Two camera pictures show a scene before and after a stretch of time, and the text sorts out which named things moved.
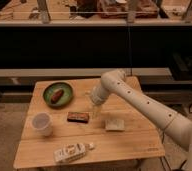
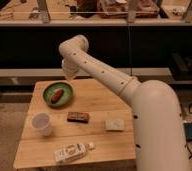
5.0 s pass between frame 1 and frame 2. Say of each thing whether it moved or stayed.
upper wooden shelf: stayed
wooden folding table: stayed
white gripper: moved
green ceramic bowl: stayed
